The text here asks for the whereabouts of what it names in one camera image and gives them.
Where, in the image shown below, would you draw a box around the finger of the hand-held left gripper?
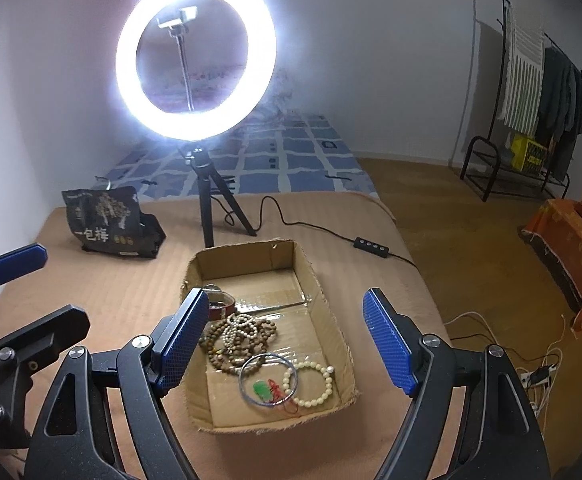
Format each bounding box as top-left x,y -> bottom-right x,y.
0,242 -> 48,307
0,304 -> 91,392

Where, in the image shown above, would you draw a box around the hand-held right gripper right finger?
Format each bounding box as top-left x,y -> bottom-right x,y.
362,287 -> 552,480

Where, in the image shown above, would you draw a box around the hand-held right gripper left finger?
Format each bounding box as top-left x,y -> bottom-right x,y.
22,287 -> 211,480

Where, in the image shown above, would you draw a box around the white bead necklace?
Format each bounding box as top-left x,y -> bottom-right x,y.
222,314 -> 258,361

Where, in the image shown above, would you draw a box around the thin hoop bangle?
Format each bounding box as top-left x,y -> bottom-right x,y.
238,352 -> 299,407

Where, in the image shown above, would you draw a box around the cream bead bracelet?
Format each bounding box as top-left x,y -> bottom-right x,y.
282,361 -> 335,407

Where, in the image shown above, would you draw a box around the brown bead necklace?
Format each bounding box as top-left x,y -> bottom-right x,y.
199,312 -> 278,372

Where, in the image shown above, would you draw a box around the green pendant red cord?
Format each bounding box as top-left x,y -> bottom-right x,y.
253,379 -> 302,417

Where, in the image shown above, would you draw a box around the cardboard box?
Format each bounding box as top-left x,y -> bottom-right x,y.
180,239 -> 361,433

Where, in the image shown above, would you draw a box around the black printed snack bag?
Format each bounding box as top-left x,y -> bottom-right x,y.
61,186 -> 167,260

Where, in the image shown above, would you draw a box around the black tripod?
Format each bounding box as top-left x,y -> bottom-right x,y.
178,142 -> 258,250

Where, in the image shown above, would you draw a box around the blue checked blanket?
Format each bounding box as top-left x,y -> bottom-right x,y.
96,112 -> 372,201

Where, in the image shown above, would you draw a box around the black clothes rack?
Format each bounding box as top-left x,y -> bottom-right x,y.
461,0 -> 582,203

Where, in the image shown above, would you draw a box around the orange cloth-covered box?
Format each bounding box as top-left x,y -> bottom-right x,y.
521,197 -> 582,336

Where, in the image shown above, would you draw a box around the yellow box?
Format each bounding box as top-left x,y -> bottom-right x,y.
511,132 -> 552,176

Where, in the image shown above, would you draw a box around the phone clamp holder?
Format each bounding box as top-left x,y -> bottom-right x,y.
156,6 -> 199,113

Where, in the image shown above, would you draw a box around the dark hanging clothes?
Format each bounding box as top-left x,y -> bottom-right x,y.
536,47 -> 582,181

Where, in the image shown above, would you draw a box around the striped towel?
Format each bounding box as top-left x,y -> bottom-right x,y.
501,2 -> 546,131

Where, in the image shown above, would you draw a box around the power strip with cables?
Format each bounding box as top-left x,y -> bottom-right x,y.
443,310 -> 572,428

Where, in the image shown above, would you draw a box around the black inline control cable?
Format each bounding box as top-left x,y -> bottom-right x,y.
223,195 -> 417,268

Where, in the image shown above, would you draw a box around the white ring light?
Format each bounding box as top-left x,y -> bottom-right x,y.
115,0 -> 278,143

